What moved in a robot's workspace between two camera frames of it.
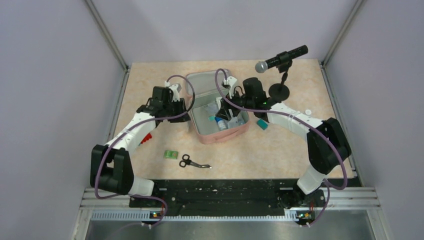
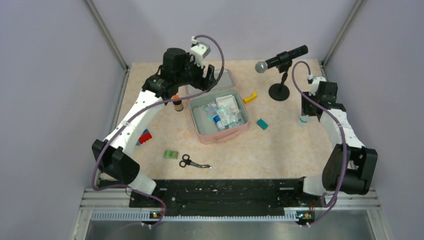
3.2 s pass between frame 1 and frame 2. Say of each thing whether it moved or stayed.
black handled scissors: stayed
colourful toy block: stayed
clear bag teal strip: stayed
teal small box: stayed
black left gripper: moved
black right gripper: moved
